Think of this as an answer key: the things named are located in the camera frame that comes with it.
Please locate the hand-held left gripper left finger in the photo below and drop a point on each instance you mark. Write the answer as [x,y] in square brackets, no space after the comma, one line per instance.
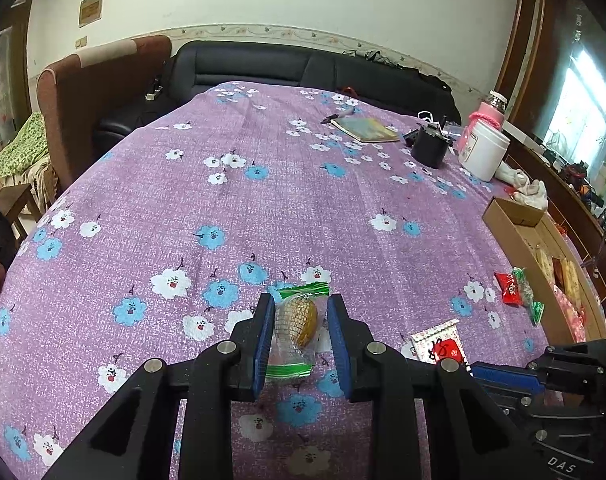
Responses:
[263,345]

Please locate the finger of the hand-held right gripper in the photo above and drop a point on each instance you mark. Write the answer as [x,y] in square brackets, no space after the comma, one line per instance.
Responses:
[528,404]
[508,375]

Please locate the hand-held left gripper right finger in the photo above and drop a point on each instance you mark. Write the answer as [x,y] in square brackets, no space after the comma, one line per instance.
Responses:
[338,345]

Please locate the clear green-edged cake packet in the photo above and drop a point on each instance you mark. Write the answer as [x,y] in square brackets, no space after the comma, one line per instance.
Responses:
[297,320]

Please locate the white red snack packet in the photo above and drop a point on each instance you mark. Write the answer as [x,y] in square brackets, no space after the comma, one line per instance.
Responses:
[438,342]

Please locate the pink white snack packet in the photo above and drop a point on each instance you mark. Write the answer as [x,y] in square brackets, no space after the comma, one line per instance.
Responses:
[573,317]

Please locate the yellow snack packet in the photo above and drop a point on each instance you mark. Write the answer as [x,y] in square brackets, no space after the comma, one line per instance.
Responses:
[545,262]

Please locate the cardboard box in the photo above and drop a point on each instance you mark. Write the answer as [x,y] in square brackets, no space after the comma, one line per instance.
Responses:
[508,230]

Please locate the green candy packet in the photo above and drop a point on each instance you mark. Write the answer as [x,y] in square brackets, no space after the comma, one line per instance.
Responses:
[520,276]

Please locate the wooden cabinet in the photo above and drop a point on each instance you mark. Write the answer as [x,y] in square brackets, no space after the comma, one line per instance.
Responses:
[573,220]

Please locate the crumpled white plastic bag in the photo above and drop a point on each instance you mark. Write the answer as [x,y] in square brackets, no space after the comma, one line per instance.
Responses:
[533,195]

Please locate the white knit glove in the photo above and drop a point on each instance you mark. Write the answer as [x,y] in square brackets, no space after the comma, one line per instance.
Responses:
[513,174]

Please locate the black red toy figure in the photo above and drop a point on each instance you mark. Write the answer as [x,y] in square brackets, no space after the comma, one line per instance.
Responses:
[578,172]

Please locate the black cup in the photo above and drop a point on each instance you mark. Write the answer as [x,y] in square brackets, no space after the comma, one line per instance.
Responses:
[428,150]

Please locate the yellow green notebook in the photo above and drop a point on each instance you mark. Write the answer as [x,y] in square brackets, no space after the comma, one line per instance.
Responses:
[365,130]

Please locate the white plastic jar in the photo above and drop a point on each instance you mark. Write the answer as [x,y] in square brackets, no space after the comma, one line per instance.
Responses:
[483,152]

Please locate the dark pen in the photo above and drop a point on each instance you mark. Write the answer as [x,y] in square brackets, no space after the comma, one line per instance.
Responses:
[333,117]

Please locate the bottle with pink knit sleeve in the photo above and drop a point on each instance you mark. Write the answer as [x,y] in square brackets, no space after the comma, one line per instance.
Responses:
[488,117]

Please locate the black bag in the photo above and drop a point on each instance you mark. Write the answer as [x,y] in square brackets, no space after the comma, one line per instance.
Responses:
[408,72]

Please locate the black sofa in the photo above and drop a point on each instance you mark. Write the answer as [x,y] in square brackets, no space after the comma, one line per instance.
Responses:
[243,62]

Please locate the wooden stool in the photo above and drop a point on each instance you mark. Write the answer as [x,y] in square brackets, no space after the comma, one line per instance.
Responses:
[13,197]

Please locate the brown armchair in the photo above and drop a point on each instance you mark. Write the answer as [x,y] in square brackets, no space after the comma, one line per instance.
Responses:
[93,90]

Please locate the green patterned cloth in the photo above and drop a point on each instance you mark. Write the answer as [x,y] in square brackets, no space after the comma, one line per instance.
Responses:
[18,145]

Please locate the tall framed picture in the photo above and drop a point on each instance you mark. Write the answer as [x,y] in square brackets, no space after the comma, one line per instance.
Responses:
[5,85]

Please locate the large wall mirror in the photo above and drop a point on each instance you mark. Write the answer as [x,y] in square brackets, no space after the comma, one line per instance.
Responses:
[583,85]

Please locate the wall socket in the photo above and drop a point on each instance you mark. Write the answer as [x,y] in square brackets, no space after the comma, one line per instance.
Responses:
[80,41]

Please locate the small wall plaque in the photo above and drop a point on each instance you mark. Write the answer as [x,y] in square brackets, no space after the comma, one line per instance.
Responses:
[90,9]

